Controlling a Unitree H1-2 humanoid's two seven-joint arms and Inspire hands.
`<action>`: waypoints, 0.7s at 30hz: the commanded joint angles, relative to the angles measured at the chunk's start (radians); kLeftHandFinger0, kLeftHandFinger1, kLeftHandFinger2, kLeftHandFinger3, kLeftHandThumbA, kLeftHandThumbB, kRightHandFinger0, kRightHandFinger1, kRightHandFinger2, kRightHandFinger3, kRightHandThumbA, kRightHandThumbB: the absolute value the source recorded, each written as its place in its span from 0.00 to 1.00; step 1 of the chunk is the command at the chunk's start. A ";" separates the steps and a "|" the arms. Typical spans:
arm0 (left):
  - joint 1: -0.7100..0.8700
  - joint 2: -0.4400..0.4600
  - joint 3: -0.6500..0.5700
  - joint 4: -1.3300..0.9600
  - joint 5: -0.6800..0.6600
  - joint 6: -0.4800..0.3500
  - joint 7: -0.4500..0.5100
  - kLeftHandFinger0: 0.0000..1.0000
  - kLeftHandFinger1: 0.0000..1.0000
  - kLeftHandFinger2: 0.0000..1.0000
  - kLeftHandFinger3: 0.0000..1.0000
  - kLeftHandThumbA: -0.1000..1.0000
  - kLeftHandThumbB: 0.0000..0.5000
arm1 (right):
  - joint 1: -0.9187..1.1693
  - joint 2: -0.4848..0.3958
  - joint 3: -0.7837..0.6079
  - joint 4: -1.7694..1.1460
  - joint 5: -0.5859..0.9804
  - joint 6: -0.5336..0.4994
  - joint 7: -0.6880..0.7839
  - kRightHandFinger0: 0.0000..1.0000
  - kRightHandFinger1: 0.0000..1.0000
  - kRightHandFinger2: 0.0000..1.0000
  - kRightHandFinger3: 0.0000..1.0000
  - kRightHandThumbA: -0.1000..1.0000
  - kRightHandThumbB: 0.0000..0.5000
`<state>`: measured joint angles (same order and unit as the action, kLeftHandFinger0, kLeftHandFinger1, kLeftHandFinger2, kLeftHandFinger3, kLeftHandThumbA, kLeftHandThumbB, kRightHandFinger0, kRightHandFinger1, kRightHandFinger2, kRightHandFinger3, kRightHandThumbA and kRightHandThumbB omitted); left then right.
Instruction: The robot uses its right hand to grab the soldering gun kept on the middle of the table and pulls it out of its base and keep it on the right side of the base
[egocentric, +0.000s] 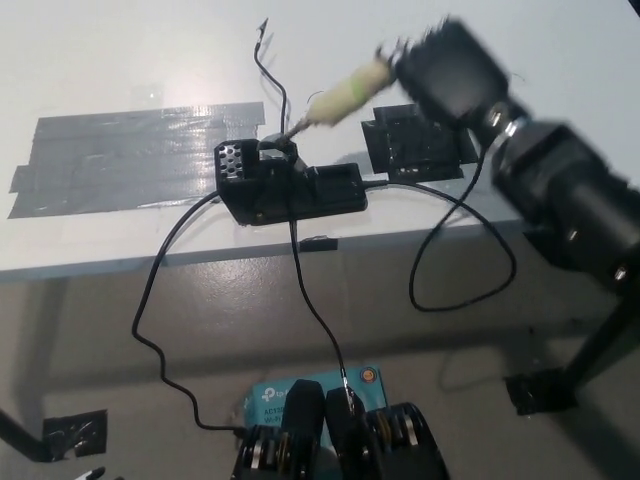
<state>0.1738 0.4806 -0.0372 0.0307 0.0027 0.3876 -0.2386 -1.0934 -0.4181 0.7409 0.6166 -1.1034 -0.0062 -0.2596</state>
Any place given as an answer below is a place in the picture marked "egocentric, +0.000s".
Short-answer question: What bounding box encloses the beige tape-wrapped soldering iron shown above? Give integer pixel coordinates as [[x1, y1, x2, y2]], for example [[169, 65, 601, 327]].
[[279, 47, 399, 146]]

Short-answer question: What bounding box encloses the grey duct tape patch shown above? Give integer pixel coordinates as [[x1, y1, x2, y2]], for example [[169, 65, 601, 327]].
[[6, 101, 267, 221]]

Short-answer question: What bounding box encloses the black soldering station base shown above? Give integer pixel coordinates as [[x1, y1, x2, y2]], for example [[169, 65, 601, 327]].
[[214, 138, 370, 228]]

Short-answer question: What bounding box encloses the small black tape piece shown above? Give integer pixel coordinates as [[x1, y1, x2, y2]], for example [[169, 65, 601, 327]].
[[298, 236, 339, 253]]

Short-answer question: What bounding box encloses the black alligator clip cable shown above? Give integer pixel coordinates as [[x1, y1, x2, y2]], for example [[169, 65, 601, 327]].
[[251, 17, 362, 417]]

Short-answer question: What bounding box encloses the black table leg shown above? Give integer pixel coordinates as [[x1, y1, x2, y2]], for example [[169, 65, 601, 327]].
[[0, 407, 51, 465], [563, 292, 640, 392]]

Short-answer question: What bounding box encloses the black power cable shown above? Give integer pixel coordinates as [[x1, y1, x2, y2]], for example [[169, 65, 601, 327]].
[[130, 194, 247, 435]]

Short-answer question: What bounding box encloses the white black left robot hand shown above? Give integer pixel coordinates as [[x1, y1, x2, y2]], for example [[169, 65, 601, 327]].
[[74, 465, 125, 480]]

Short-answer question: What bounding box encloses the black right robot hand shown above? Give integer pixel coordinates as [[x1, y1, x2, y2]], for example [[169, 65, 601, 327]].
[[375, 18, 524, 131]]

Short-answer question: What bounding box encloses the black floor tape patch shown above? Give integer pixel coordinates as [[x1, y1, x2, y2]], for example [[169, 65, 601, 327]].
[[503, 366, 581, 417], [41, 409, 109, 459]]

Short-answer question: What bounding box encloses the black printed holder tray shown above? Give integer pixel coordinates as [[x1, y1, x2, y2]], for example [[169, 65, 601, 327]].
[[372, 105, 464, 177]]

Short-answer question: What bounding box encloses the black tape under tray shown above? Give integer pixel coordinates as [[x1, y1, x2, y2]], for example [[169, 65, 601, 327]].
[[360, 104, 480, 182]]

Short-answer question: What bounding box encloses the teal router box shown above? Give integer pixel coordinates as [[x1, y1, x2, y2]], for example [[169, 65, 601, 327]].
[[243, 364, 390, 447]]

